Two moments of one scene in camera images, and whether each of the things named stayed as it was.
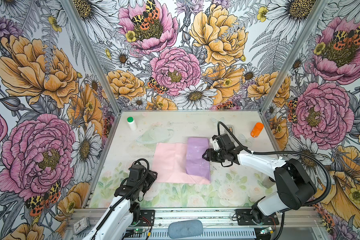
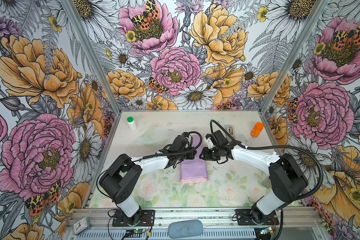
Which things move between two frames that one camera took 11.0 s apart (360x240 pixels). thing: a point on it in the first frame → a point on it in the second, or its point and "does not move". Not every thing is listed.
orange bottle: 256,129 does not move
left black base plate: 147,218 does not move
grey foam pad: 185,228 does not move
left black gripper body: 149,181 → 188,156
